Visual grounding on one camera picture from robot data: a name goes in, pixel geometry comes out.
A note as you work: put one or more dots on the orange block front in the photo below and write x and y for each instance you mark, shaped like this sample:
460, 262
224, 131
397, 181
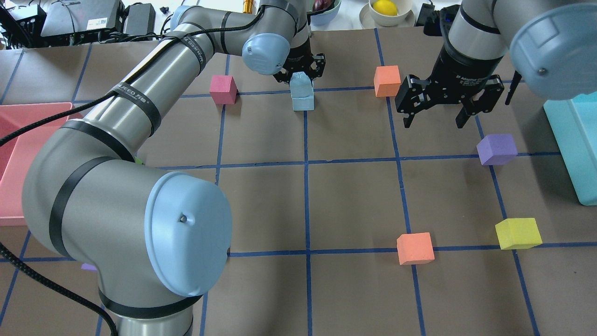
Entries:
387, 81

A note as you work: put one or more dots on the pink plastic bin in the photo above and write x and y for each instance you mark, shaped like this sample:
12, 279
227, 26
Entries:
17, 155

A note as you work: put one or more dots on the red block left front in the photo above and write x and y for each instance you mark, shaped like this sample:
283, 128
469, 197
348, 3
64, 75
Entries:
223, 90

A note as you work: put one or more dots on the yellow foam block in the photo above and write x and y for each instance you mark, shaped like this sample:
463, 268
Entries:
518, 233

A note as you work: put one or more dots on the black power adapter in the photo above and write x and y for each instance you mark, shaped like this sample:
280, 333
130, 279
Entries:
140, 19

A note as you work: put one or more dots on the purple block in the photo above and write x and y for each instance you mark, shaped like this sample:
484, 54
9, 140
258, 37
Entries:
89, 267
496, 149

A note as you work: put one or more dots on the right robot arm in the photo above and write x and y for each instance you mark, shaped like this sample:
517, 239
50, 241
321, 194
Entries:
552, 45

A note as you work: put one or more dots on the orange block near base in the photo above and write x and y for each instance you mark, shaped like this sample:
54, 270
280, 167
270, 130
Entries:
415, 248

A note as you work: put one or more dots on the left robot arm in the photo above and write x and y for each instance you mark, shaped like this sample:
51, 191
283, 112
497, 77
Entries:
158, 239

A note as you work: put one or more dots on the green bowl with fruit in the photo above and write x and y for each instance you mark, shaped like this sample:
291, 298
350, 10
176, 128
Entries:
322, 12

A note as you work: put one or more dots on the light blue block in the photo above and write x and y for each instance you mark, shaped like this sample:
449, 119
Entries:
301, 86
306, 103

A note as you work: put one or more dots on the purple block left side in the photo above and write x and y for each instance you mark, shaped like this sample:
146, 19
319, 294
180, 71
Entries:
89, 267

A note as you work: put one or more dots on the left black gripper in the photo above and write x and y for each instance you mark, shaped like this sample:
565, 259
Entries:
299, 59

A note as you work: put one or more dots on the purple block right side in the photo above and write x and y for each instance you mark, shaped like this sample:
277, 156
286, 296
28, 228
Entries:
496, 149

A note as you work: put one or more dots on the cream bowl with lemon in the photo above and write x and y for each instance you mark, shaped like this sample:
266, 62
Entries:
387, 13

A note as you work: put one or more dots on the gold metal cylinder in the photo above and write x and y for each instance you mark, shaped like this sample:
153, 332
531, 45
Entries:
248, 6

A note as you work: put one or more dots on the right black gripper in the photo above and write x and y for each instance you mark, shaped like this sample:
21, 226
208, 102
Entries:
459, 70

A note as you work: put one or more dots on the cyan plastic bin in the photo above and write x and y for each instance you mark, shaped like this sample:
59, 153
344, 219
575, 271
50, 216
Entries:
574, 124

